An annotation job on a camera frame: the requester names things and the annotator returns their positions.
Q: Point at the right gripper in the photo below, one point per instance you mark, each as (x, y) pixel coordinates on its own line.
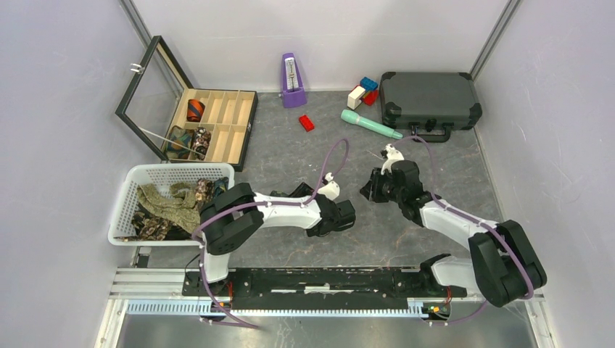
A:
(370, 188)

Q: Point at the navy yellow floral tie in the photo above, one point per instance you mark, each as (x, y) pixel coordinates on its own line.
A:
(301, 190)

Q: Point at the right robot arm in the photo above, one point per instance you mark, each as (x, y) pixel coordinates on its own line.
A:
(503, 265)

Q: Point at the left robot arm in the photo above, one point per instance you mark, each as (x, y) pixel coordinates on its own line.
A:
(234, 216)

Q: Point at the dark grey carrying case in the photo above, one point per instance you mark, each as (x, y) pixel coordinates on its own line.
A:
(430, 105)

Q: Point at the mint green flashlight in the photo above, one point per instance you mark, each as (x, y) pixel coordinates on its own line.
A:
(354, 118)

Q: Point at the red toy block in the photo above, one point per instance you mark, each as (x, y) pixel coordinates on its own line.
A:
(370, 97)

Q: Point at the red toy brick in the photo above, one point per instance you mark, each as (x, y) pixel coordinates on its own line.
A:
(306, 123)

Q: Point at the white toy block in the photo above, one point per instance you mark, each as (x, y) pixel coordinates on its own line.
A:
(355, 97)

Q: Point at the blue toy brick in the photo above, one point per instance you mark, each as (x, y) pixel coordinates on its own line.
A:
(368, 84)

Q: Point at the blue striped tie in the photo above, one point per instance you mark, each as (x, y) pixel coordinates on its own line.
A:
(220, 186)

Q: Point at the purple metronome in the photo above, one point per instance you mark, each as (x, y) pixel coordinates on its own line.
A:
(292, 90)

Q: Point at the dark floral rolled tie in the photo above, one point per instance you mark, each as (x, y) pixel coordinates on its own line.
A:
(201, 142)

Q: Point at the olive green tie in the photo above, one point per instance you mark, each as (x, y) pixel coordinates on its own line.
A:
(179, 207)

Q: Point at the teal patterned rolled tie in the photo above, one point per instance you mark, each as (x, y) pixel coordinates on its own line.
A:
(179, 144)

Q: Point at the orange navy rolled tie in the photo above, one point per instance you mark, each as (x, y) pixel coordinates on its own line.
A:
(195, 110)

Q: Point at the wooden tie organizer box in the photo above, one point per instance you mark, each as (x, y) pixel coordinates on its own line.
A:
(156, 99)

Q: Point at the white plastic basket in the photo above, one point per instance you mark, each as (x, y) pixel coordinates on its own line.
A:
(161, 176)

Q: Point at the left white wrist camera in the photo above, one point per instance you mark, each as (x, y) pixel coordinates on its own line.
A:
(329, 187)

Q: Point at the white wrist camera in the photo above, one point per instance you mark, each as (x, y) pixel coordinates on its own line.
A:
(390, 155)
(329, 187)

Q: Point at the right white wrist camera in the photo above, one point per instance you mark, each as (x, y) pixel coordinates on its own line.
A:
(390, 155)

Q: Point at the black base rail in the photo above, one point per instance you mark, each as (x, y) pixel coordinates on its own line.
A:
(387, 288)

